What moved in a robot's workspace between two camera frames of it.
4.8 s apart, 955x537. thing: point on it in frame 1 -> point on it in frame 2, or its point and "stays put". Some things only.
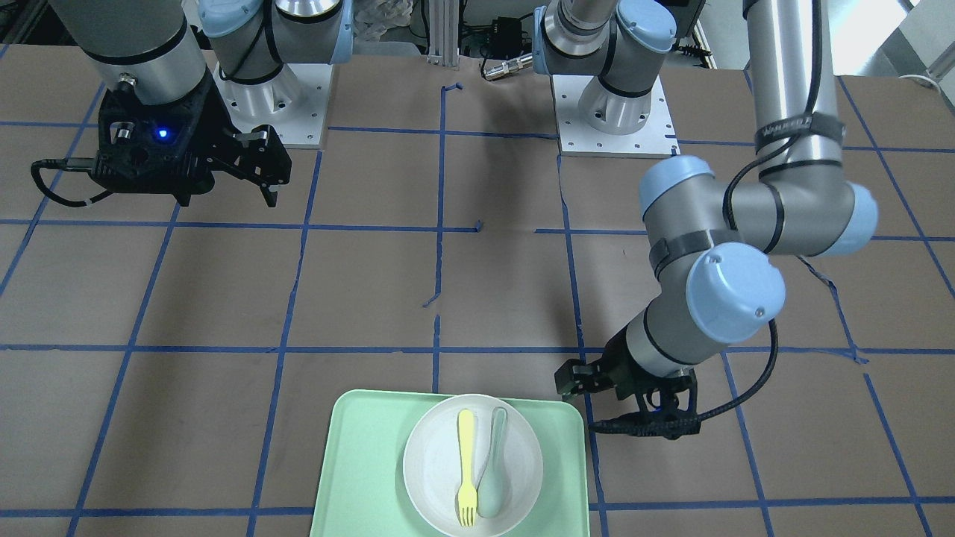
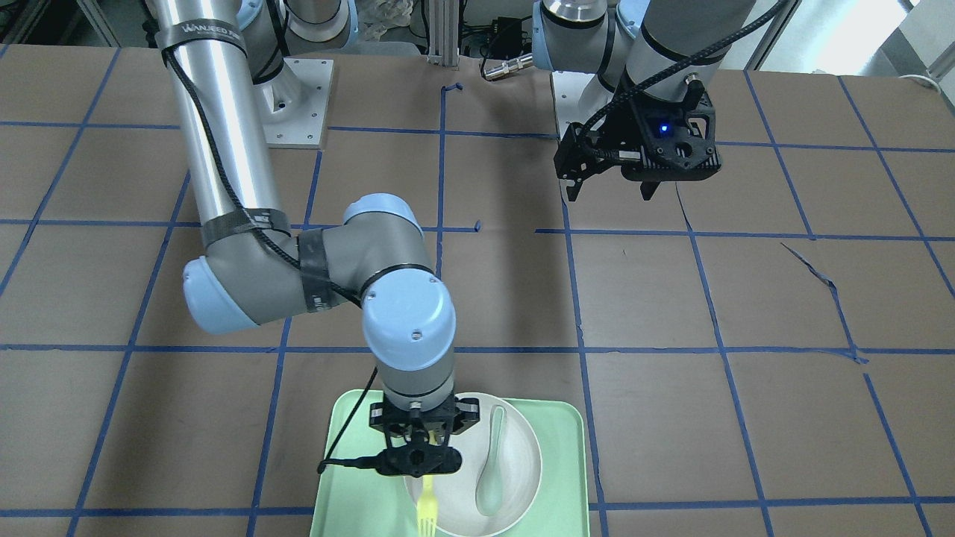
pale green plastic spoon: x=493 y=491 stays put
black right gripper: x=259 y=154 -> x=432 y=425
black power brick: x=506 y=37 stays put
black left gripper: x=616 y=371 -> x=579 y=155
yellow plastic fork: x=467 y=496 -> x=427 y=509
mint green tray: x=360 y=489 stays put
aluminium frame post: x=444 y=33 stays put
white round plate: x=433 y=467 stays put
